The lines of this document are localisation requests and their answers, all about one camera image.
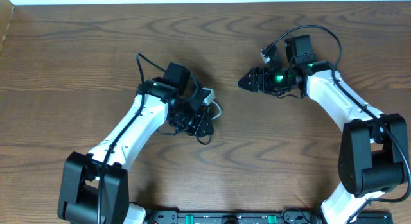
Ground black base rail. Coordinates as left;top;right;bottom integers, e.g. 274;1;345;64
144;210;394;224

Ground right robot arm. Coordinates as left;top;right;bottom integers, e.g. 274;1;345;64
237;35;410;223

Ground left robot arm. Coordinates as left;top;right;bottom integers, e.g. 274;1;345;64
57;63;216;223

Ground white USB cable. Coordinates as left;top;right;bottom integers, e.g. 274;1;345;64
210;100;223;121

